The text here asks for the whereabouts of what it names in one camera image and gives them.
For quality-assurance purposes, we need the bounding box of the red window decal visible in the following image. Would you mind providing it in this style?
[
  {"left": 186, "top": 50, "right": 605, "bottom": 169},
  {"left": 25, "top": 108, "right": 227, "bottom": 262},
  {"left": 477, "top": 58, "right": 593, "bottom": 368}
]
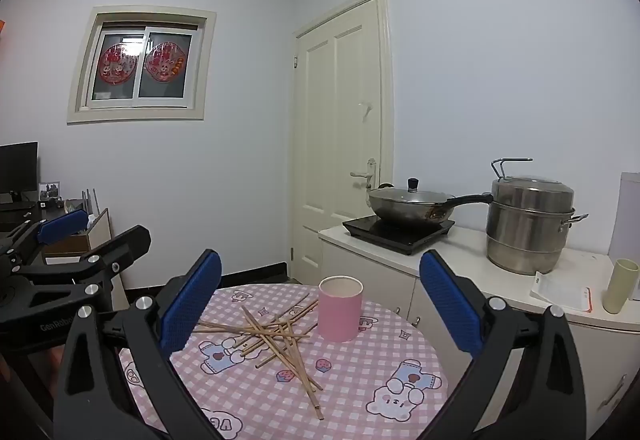
[
  {"left": 145, "top": 42, "right": 186, "bottom": 81},
  {"left": 98, "top": 43, "right": 140, "bottom": 82}
]

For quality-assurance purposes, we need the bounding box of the cream framed window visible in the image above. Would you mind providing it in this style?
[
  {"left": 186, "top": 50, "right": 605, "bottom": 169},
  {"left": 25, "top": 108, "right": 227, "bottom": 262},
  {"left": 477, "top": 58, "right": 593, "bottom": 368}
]
[{"left": 66, "top": 6, "right": 217, "bottom": 124}]

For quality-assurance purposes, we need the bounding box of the cardboard box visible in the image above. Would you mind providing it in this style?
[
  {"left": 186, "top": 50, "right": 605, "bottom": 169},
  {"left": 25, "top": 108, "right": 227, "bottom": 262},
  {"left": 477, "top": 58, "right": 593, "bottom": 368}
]
[{"left": 42, "top": 207, "right": 113, "bottom": 257}]

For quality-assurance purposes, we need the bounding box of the black induction cooktop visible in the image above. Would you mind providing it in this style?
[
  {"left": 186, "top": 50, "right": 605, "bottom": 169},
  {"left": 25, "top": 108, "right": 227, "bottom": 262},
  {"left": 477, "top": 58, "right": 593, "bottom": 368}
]
[{"left": 342, "top": 214, "right": 456, "bottom": 256}]

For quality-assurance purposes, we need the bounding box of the glass wok lid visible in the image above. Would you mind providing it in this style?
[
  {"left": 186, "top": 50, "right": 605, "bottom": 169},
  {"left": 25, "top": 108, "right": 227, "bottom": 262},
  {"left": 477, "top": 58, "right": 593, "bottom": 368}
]
[{"left": 369, "top": 177, "right": 456, "bottom": 207}]

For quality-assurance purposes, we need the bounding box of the metal door handle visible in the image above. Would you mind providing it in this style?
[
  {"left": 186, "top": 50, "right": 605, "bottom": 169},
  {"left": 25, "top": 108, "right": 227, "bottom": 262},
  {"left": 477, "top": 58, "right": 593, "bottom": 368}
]
[{"left": 350, "top": 157, "right": 377, "bottom": 193}]

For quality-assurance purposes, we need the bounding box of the cream door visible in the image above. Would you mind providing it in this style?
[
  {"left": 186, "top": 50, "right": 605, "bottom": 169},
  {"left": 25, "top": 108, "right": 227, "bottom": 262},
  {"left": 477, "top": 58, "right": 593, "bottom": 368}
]
[{"left": 291, "top": 0, "right": 396, "bottom": 283}]

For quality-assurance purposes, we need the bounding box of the pale green cup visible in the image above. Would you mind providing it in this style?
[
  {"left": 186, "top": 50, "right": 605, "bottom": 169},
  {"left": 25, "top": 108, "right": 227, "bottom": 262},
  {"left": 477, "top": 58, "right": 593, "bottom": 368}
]
[{"left": 602, "top": 259, "right": 640, "bottom": 315}]

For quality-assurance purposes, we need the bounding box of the white paper sheet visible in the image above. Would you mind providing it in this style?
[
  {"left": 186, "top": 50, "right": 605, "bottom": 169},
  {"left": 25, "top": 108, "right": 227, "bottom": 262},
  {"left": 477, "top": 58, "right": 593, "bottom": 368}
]
[{"left": 530, "top": 271, "right": 592, "bottom": 312}]

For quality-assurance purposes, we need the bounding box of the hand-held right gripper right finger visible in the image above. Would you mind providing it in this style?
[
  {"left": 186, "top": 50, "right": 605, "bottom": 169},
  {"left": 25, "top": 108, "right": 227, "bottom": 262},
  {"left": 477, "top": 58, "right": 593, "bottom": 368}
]
[{"left": 419, "top": 249, "right": 587, "bottom": 440}]

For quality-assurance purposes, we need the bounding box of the pink checked tablecloth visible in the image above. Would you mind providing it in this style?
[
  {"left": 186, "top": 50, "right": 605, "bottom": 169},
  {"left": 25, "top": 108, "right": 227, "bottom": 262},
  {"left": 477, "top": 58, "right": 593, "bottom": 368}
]
[{"left": 118, "top": 283, "right": 448, "bottom": 440}]

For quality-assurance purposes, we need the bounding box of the steel steamer pot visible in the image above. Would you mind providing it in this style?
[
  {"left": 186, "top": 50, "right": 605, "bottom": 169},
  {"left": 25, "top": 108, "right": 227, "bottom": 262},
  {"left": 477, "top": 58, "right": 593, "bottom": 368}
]
[{"left": 486, "top": 157, "right": 590, "bottom": 276}]

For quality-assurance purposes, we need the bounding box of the steel wok black handle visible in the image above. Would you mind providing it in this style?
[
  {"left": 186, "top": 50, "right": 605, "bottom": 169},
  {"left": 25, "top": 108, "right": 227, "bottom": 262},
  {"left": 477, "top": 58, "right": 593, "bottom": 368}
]
[{"left": 366, "top": 187, "right": 495, "bottom": 227}]

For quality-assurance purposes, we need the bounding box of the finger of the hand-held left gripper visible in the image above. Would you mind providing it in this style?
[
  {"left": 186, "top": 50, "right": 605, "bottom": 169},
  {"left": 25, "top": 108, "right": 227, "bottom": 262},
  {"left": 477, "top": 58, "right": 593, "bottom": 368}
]
[
  {"left": 19, "top": 225, "right": 152, "bottom": 315},
  {"left": 0, "top": 209, "right": 91, "bottom": 266}
]

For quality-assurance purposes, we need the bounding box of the pink cup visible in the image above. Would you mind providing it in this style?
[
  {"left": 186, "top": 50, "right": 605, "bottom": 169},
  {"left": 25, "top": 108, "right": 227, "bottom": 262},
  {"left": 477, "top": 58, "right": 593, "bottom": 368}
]
[{"left": 318, "top": 275, "right": 364, "bottom": 343}]

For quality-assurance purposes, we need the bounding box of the black monitor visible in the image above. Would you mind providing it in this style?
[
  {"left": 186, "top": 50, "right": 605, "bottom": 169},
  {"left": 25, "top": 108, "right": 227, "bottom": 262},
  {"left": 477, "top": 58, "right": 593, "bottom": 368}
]
[{"left": 0, "top": 141, "right": 39, "bottom": 211}]

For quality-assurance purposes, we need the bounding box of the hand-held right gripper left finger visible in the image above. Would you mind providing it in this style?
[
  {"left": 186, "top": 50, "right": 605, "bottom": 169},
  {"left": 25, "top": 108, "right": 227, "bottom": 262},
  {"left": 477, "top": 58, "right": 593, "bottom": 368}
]
[{"left": 52, "top": 249, "right": 223, "bottom": 440}]

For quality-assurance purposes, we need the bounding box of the pile of wooden chopsticks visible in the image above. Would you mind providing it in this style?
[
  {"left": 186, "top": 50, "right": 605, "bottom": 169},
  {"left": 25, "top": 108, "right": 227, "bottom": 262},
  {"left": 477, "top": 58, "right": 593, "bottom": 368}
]
[{"left": 192, "top": 293, "right": 326, "bottom": 421}]

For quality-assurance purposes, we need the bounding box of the white cabinet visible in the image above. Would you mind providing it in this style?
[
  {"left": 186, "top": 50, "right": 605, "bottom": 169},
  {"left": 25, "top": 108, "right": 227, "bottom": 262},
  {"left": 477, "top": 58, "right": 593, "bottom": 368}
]
[{"left": 318, "top": 223, "right": 640, "bottom": 440}]

